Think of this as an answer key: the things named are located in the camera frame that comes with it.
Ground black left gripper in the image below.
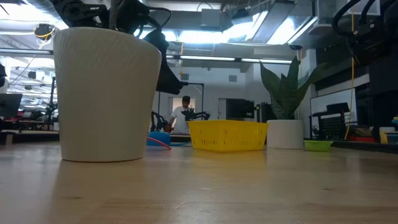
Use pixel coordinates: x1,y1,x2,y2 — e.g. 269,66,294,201
156,51,185,96

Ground red measuring cup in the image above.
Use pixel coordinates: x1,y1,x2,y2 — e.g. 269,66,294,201
147,136,172,151

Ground green measuring cup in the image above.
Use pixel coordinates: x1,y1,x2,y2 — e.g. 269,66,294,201
303,139,334,152

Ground yellow plastic basket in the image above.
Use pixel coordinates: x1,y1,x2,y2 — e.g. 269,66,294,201
187,119,269,152

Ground person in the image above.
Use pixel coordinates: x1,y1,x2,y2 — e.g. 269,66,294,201
167,95,193,134

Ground ceiling tube light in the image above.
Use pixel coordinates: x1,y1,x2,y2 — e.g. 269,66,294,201
241,58,293,65
179,55,236,62

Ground leafy plant in white pot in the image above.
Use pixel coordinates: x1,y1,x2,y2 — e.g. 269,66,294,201
52,0,163,163

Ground grey ceiling box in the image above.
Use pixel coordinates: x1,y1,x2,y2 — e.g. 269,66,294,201
200,8,223,28

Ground black equipment rack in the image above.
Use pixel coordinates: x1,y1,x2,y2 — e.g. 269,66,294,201
255,101,274,123

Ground snake plant in white pot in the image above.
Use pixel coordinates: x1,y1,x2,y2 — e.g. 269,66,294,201
259,55,331,150

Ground dark desk monitor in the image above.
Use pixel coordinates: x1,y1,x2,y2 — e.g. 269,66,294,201
0,93,23,118

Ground black pegboard cart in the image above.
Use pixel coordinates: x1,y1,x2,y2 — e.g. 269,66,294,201
309,102,358,141

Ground red tray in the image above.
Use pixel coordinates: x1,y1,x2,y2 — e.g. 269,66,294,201
347,135,377,143

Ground teal plastic container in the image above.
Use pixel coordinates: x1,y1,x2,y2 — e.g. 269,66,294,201
385,116,398,144

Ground black wall monitor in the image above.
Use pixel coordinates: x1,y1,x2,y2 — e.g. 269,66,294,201
226,98,255,119

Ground black yellow cable reel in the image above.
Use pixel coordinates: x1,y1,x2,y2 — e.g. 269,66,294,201
33,23,57,41

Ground hanging yellow cable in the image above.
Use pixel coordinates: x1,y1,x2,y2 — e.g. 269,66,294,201
343,12,356,141

